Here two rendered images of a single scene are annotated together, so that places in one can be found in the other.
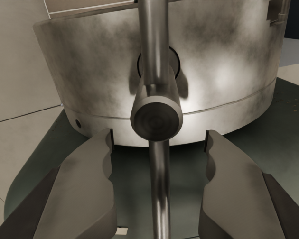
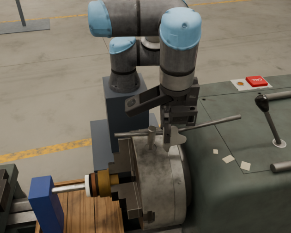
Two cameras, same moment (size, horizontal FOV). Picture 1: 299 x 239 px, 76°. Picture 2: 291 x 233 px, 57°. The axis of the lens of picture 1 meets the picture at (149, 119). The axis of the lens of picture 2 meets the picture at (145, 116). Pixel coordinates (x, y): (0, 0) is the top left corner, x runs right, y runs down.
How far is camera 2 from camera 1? 0.66 m
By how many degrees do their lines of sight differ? 51
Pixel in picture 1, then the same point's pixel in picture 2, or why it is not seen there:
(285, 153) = not seen: hidden behind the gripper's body
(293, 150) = not seen: hidden behind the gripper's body
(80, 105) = (168, 176)
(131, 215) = (207, 149)
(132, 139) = (176, 154)
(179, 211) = (202, 135)
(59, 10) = (137, 205)
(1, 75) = not seen: outside the picture
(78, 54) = (149, 171)
